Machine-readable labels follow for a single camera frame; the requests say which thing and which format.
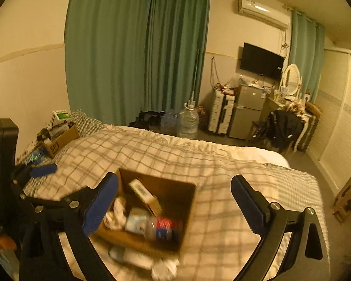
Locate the black wall television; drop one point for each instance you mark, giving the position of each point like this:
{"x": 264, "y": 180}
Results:
{"x": 261, "y": 61}

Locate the white chair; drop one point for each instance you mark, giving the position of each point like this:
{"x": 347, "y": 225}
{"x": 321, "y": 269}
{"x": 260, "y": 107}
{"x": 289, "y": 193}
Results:
{"x": 300, "y": 136}

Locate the white air conditioner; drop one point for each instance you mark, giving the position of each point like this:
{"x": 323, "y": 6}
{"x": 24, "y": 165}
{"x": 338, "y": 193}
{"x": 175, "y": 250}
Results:
{"x": 260, "y": 10}

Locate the bed with checked blanket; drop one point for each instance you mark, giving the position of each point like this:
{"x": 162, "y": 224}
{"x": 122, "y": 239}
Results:
{"x": 210, "y": 166}

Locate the black device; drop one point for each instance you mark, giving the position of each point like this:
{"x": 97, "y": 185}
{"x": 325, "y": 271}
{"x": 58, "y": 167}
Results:
{"x": 58, "y": 130}

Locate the checked pillow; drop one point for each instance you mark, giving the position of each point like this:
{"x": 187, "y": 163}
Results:
{"x": 89, "y": 123}

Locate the green white box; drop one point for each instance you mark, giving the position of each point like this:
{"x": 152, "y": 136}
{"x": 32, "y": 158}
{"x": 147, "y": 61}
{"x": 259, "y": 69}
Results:
{"x": 60, "y": 117}

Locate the wrapped pack of water bottles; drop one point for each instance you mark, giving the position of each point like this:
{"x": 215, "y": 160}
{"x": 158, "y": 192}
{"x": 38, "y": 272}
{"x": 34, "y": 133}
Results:
{"x": 169, "y": 122}

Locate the black jacket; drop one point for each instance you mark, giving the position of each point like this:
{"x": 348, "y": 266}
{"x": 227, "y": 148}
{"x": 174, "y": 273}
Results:
{"x": 283, "y": 128}

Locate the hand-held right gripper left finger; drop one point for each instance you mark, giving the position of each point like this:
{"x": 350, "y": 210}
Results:
{"x": 101, "y": 206}

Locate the black bag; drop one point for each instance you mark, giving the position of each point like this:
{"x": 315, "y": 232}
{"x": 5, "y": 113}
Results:
{"x": 146, "y": 119}

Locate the large clear water jug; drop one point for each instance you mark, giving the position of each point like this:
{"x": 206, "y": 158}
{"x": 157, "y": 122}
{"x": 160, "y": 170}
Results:
{"x": 187, "y": 123}

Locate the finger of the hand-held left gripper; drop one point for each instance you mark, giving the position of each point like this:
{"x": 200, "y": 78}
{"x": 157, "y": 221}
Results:
{"x": 44, "y": 170}

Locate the white ribbed suitcase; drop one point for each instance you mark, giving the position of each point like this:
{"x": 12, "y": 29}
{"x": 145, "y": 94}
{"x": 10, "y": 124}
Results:
{"x": 219, "y": 114}

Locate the blue white tissue pack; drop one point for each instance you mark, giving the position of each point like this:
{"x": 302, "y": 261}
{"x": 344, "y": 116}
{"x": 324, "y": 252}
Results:
{"x": 136, "y": 222}

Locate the thin grey pole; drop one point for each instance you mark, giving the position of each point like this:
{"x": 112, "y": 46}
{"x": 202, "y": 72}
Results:
{"x": 195, "y": 76}

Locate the clear plastic bottle red label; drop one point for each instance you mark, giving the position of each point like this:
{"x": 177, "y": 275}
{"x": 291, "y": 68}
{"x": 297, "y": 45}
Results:
{"x": 163, "y": 226}

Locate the wooden stool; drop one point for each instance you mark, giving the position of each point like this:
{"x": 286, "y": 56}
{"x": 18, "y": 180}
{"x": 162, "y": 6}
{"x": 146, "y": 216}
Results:
{"x": 346, "y": 202}

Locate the person's left hand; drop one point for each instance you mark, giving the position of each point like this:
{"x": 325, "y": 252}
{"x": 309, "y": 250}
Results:
{"x": 1, "y": 242}

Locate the printed brown cardboard box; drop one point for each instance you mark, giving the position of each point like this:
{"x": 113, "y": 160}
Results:
{"x": 63, "y": 144}

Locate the blue plastic bottle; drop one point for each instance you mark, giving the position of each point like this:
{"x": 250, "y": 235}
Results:
{"x": 35, "y": 156}

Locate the narrow green curtain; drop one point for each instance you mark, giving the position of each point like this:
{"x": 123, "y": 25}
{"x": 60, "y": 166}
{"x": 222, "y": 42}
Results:
{"x": 305, "y": 52}

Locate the patterned dark bag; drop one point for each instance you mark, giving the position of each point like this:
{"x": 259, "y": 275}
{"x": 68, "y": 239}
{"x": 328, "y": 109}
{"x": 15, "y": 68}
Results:
{"x": 202, "y": 118}

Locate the clear plastic bag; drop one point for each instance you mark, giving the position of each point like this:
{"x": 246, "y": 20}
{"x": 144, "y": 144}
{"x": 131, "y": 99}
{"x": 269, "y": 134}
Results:
{"x": 234, "y": 83}

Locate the wide green curtain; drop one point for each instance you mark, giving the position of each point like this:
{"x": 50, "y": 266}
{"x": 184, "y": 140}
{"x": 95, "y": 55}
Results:
{"x": 105, "y": 49}

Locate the grey small fridge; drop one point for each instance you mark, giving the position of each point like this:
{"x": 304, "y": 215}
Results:
{"x": 245, "y": 114}

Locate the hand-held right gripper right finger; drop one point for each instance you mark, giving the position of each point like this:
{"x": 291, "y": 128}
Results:
{"x": 248, "y": 206}

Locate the vanity table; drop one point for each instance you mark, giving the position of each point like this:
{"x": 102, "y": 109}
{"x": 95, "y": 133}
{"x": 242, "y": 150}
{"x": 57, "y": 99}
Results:
{"x": 273, "y": 105}

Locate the white cloth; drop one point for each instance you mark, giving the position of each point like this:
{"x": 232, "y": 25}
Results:
{"x": 118, "y": 214}

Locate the white mattress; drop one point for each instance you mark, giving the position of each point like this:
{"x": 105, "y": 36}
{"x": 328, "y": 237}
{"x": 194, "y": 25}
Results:
{"x": 269, "y": 156}

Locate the white wardrobe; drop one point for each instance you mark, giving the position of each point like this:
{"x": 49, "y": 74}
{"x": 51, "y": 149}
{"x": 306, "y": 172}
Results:
{"x": 336, "y": 123}

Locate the small yellow white carton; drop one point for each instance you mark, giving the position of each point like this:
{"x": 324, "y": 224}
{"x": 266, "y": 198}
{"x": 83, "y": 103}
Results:
{"x": 142, "y": 193}

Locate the white sock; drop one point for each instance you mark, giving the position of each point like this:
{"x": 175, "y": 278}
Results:
{"x": 131, "y": 259}

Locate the oval white vanity mirror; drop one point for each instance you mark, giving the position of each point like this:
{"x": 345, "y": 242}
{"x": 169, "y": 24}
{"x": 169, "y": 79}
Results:
{"x": 292, "y": 79}

